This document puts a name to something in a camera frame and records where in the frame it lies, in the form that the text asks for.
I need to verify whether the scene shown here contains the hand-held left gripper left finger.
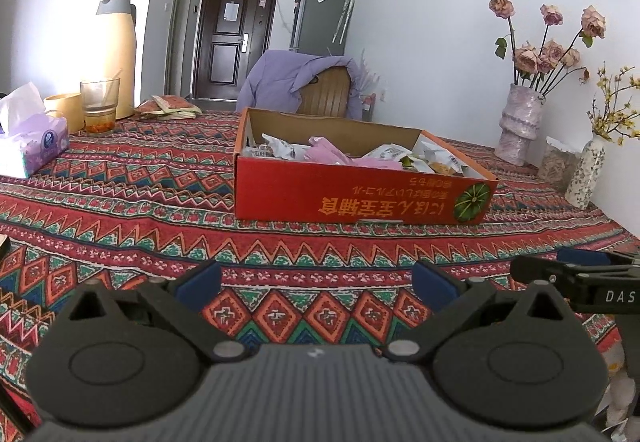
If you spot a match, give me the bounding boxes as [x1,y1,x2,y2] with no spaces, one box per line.
[65,261,251,364]

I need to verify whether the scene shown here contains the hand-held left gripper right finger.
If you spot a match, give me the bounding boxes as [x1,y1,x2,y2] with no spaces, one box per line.
[385,261,573,364]

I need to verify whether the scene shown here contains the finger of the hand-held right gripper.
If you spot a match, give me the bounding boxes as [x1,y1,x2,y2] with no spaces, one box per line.
[556,247,640,269]
[510,256,588,295]

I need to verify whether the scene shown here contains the orange cardboard box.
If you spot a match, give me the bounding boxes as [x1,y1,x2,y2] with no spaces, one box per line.
[233,108,499,225]

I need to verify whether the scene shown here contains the floral slim vase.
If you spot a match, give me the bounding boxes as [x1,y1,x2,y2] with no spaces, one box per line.
[565,132,607,209]

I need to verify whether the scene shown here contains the glass jar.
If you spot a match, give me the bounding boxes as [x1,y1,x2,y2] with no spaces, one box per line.
[537,136,583,182]

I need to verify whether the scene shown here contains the white printed clothing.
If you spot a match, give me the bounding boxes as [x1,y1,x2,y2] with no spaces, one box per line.
[604,351,640,442]

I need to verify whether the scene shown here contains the white green snack packet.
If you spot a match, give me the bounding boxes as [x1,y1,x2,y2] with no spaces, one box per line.
[400,153,436,174]

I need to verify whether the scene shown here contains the pink wrapped vase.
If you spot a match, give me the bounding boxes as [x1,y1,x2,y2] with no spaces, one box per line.
[495,83,545,166]

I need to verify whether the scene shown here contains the yellow flower branches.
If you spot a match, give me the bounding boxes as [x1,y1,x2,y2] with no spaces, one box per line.
[589,62,640,145]

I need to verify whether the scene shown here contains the pink snack packet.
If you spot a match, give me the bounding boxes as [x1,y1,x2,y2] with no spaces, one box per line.
[306,136,406,169]

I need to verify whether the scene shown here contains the stack of red sachets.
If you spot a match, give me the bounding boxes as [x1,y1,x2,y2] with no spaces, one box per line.
[135,95,202,121]

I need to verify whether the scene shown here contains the clear drinking glass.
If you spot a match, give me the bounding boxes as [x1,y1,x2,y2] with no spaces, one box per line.
[80,77,122,135]

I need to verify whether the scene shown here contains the dried pink roses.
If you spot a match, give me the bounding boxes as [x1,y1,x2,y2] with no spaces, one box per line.
[489,0,607,96]

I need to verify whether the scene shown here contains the purple tissue pack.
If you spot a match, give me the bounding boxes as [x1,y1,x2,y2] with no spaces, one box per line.
[0,82,70,179]

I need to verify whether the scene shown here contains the yellow cup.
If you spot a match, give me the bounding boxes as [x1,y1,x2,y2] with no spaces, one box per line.
[44,93,85,134]

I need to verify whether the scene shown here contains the dark brown door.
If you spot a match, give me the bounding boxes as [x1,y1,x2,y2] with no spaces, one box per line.
[192,0,281,100]

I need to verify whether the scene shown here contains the wooden chair with purple jacket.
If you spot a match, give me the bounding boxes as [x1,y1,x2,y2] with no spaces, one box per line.
[236,49,362,120]

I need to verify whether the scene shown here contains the yellow thermos jug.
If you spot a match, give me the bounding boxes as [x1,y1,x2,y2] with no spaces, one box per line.
[95,0,138,120]

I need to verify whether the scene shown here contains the grey interior door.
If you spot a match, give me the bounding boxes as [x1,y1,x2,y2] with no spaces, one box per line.
[165,0,196,98]

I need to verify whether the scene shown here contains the grey refrigerator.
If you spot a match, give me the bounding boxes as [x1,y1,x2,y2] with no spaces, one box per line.
[290,0,358,57]

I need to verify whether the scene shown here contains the white folded umbrella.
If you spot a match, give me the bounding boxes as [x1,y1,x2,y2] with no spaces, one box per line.
[332,0,357,43]

